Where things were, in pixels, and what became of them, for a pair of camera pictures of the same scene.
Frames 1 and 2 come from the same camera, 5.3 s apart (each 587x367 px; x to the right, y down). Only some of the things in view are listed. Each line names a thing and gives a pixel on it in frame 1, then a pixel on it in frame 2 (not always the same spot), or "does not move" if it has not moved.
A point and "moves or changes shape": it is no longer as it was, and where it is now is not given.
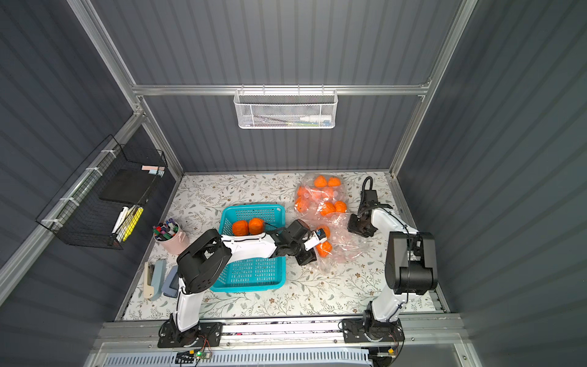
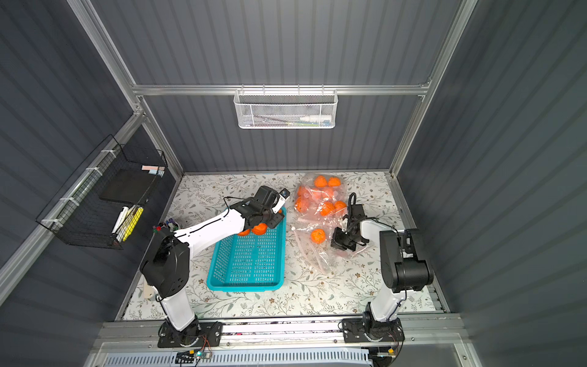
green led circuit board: x=190 y=356 does not move
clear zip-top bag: x=322 y=196 does not move
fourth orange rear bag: x=340 y=206 does not move
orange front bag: x=324 y=248 -> x=318 y=235
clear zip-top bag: x=342 y=245 moves or changes shape
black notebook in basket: x=129 y=186 does not move
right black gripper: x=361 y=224 -> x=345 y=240
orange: x=256 y=226 does not move
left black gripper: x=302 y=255 -> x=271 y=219
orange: x=320 y=181 does not move
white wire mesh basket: x=286 y=108 does not move
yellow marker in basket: x=133 y=222 does not move
